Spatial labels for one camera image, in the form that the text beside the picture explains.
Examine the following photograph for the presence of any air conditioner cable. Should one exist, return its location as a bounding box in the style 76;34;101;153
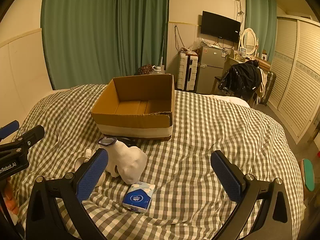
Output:
235;0;244;20

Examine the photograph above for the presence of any silver fridge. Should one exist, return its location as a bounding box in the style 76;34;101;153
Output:
196;46;227;94

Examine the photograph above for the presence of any person's left hand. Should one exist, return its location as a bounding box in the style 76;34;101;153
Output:
4;177;19;214

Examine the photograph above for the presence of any dark suitcase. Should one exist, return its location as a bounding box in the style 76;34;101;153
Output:
260;70;277;105

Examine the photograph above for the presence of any cream cloth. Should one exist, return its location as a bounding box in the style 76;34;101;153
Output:
257;70;267;105

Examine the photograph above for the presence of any cream vanity desk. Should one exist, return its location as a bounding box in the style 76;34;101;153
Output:
229;55;272;73

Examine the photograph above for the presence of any hanging wall cable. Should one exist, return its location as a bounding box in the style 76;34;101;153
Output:
174;25;184;52

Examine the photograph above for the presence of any black wall television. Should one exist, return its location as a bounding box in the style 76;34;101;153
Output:
201;11;241;43

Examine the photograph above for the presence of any white suitcase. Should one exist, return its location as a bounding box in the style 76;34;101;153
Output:
177;52;199;92

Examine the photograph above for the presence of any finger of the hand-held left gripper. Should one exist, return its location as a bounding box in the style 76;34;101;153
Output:
0;125;45;158
0;120;20;140

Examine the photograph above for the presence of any brown flat box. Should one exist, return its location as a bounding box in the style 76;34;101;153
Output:
255;57;272;70

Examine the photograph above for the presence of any wooden chair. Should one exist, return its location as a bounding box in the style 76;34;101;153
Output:
212;74;225;95

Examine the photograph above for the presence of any white cylindrical container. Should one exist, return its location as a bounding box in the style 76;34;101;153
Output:
76;149;94;172

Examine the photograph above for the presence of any white sock with dark cuff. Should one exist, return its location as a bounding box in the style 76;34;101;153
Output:
98;136;148;184

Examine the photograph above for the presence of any blue tissue packet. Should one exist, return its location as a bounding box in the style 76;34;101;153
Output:
122;182;156;212

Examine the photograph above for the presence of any white louvred wardrobe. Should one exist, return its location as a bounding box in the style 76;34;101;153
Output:
269;15;320;144

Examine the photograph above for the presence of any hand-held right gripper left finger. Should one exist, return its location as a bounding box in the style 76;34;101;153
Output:
25;148;109;240

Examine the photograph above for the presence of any brown patterned bag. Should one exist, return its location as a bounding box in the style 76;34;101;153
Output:
138;64;153;75

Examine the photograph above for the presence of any clear plastic bag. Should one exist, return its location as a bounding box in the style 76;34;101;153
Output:
189;38;213;50

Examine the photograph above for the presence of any green padded stool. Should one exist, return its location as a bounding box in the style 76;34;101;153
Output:
300;158;316;192

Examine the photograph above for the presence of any wide green curtain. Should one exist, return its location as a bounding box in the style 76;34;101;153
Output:
41;0;170;90

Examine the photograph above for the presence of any black jacket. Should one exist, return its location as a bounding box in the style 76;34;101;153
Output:
218;60;262;99

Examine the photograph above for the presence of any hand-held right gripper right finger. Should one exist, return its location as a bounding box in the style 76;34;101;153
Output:
210;150;298;240

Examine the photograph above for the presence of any grey checked blanket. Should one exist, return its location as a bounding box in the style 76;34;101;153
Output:
10;84;307;240

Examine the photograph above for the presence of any cardboard box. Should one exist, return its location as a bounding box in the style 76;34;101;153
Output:
90;74;175;141

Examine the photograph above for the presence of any white bed sheet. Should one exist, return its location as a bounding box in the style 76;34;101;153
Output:
210;95;250;108

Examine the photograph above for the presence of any narrow green curtain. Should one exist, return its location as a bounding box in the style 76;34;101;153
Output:
244;0;278;63

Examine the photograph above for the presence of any black cloth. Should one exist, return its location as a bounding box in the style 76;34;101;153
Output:
117;136;140;147

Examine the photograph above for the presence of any white oval mirror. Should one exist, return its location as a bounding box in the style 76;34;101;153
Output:
239;27;259;57

